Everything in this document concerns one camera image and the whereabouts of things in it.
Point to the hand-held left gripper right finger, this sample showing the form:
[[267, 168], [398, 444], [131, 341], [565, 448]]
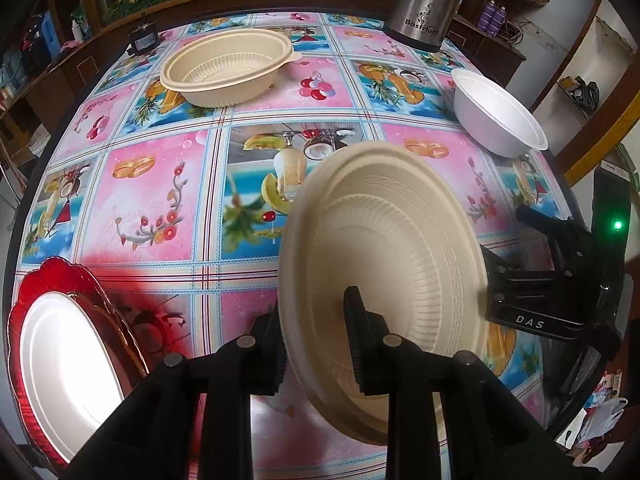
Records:
[[357, 340]]

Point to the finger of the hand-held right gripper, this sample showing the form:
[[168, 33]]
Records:
[[505, 275], [550, 227]]

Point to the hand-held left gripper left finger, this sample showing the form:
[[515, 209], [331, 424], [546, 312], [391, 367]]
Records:
[[267, 355]]

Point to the beige ribbed bowl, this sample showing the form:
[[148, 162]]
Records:
[[400, 240], [225, 67]]

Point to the red scalloped plate gold rim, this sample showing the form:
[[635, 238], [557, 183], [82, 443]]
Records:
[[115, 330], [55, 266]]

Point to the black round table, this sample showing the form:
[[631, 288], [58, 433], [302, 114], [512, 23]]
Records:
[[570, 395]]

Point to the dark bag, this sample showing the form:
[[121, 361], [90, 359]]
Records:
[[585, 92]]

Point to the brown wooden shelf unit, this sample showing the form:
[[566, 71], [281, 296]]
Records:
[[500, 50]]

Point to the printed fruit tablecloth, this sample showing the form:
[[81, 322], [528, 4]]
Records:
[[150, 200]]

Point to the purple spray can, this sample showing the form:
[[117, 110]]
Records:
[[486, 16], [499, 17]]

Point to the stainless steel thermos jug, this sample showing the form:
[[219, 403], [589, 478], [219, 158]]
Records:
[[425, 0]]

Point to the small black device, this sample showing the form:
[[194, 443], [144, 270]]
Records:
[[142, 40]]

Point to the brown wooden cabinet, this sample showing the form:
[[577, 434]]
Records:
[[60, 75]]

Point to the pink cloth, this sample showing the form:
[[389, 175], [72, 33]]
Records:
[[70, 46]]

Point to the white bottle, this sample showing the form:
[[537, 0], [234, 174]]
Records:
[[76, 30]]

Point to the blue water jug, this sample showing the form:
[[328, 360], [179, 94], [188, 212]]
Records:
[[10, 67]]

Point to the black jug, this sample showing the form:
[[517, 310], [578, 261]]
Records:
[[31, 45]]

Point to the blue plastic canister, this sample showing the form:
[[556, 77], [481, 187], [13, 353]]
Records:
[[48, 30]]

